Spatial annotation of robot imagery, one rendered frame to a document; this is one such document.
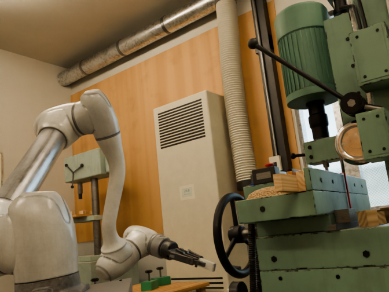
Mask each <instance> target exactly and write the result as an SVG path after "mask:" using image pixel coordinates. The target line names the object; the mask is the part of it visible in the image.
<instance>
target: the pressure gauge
mask: <svg viewBox="0 0 389 292"><path fill-rule="evenodd" d="M227 292H248V289H247V285H246V284H245V283H244V282H242V281H241V282H235V281H232V282H230V284H229V287H228V290H227Z"/></svg>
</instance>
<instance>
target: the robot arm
mask: <svg viewBox="0 0 389 292"><path fill-rule="evenodd" d="M33 128H34V133H35V135H36V136H37V138H36V139H35V140H34V142H33V143H32V144H31V146H30V147H29V149H28V150H27V152H26V153H25V154H24V156H23V157H22V159H21V160H20V161H19V163H18V164H17V166H16V167H15V168H14V170H13V171H12V172H11V174H10V176H9V177H8V178H7V180H6V181H5V182H4V184H3V185H2V186H1V188H0V276H4V275H13V276H14V292H86V290H88V289H89V288H90V286H89V283H81V281H80V275H79V267H78V244H77V238H76V231H75V224H74V220H73V218H72V214H71V211H70V209H69V207H68V205H67V203H66V201H65V200H64V198H63V197H62V196H60V195H59V194H58V193H57V192H56V191H39V189H40V187H41V185H42V184H43V182H44V180H45V179H46V177H47V175H48V174H49V172H50V171H51V169H52V167H53V165H54V164H55V162H56V160H57V159H58V157H59V156H60V154H61V152H62V150H64V149H67V148H68V147H69V146H70V145H71V144H73V143H74V142H75V141H76V140H78V139H79V138H80V137H82V136H84V135H87V134H93V136H94V138H95V140H96V142H97V144H98V145H99V147H100V148H101V150H102V152H103V154H104V155H105V157H106V159H107V162H108V165H109V182H108V189H107V195H106V199H105V206H104V212H103V216H102V227H101V229H102V239H103V245H102V247H101V255H100V258H99V259H98V260H97V263H96V273H97V275H98V276H99V277H100V278H101V279H103V280H114V279H117V278H119V277H120V276H122V275H123V274H125V273H126V272H127V271H129V270H130V269H131V268H132V267H133V266H134V265H135V264H136V263H137V262H138V261H139V260H140V259H142V258H144V257H146V256H148V255H152V256H155V257H157V258H159V259H163V258H165V259H167V260H176V261H179V262H183V263H186V264H189V265H195V266H194V267H196V268H197V265H198V266H199V267H202V268H204V269H207V270H209V271H212V272H214V271H215V267H216V263H214V262H211V261H209V260H206V259H204V257H203V256H201V255H198V254H196V253H194V252H192V251H191V250H189V249H188V250H187V251H186V250H184V249H183V248H179V247H178V244H177V243H176V242H174V241H172V240H170V238H168V237H166V236H163V235H161V234H158V233H157V232H155V231H154V230H152V229H149V228H147V227H142V226H138V225H133V226H130V227H128V228H127V229H126V230H125V232H124V234H123V238H121V237H119V235H118V233H117V231H116V219H117V215H118V210H119V205H120V200H121V196H122V191H123V186H124V179H125V172H126V167H125V159H124V153H123V147H122V139H121V133H120V129H119V123H118V119H117V117H116V114H115V111H114V109H113V106H112V104H111V102H110V101H109V100H108V98H107V96H106V95H105V94H104V93H103V92H102V91H101V90H100V89H92V90H87V91H85V92H84V93H83V94H82V95H81V97H80V101H78V102H75V103H66V104H61V105H58V106H55V107H52V108H49V109H47V110H45V111H43V112H42V113H40V114H39V115H38V116H37V117H36V118H35V120H34V124H33Z"/></svg>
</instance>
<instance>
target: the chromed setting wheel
mask: <svg viewBox="0 0 389 292"><path fill-rule="evenodd" d="M335 150H336V152H337V154H338V155H339V157H340V158H341V159H342V160H343V161H345V162H346V163H348V164H351V165H356V166H360V165H366V164H368V163H370V162H368V161H365V160H364V157H363V153H362V147H361V142H360V138H359V132H358V126H357V121H356V120H353V121H350V122H347V123H346V124H344V125H343V126H342V127H341V128H340V129H339V130H338V132H337V134H336V137H335Z"/></svg>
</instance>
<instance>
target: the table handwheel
mask: <svg viewBox="0 0 389 292"><path fill-rule="evenodd" d="M239 200H244V197H242V196H241V195H239V194H237V193H234V192H231V193H228V194H226V195H224V196H223V197H222V198H221V199H220V201H219V202H218V204H217V206H216V209H215V213H214V219H213V238H214V245H215V249H216V253H217V256H218V258H219V261H220V263H221V265H222V266H223V268H224V269H225V271H226V272H227V273H228V274H229V275H230V276H232V277H234V278H237V279H242V278H246V277H247V276H248V275H249V274H250V273H249V261H248V263H247V265H246V266H245V268H244V269H242V270H238V269H236V268H235V267H234V266H233V265H232V264H231V263H230V261H229V259H228V258H229V255H230V253H231V251H232V249H233V248H234V245H235V244H236V243H245V244H247V245H249V243H248V241H249V240H248V228H245V227H244V226H243V225H238V219H237V213H236V206H235V201H239ZM229 202H230V206H231V210H232V217H233V226H231V227H230V228H229V230H228V233H227V235H228V238H229V240H230V245H229V247H228V248H227V250H226V252H225V249H224V246H223V240H222V216H223V212H224V209H225V207H226V205H227V204H228V203H229ZM254 229H255V238H257V237H258V231H257V227H255V228H254Z"/></svg>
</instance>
